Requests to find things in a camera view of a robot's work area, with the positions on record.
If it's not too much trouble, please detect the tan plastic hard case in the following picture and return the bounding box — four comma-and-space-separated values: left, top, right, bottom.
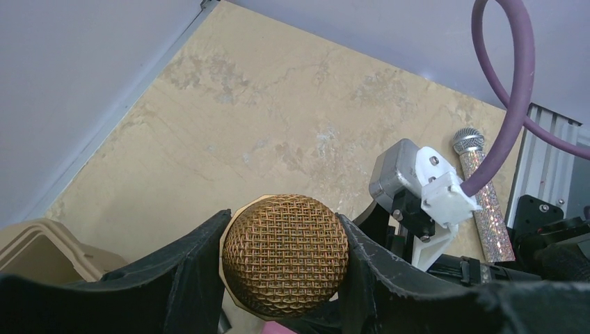
1, 218, 127, 285

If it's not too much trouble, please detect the aluminium frame rail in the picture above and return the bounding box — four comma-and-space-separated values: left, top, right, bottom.
505, 104, 589, 228

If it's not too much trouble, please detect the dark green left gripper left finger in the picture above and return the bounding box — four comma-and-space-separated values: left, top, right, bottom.
1, 209, 231, 333

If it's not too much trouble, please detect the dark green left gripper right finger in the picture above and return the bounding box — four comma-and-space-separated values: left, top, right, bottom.
338, 215, 589, 333

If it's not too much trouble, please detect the silver mesh glitter microphone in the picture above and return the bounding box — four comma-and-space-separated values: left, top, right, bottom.
452, 127, 516, 262

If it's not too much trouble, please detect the gold microphone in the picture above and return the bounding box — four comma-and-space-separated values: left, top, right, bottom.
219, 194, 349, 320

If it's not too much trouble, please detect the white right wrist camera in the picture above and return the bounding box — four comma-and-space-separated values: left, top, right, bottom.
369, 138, 481, 271

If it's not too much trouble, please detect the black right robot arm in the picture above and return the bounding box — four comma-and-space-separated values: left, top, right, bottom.
338, 217, 589, 333

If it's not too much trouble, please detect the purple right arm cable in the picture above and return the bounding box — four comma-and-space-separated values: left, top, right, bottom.
461, 0, 590, 198

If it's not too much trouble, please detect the pink microphone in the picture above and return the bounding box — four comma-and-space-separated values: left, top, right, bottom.
260, 321, 296, 334

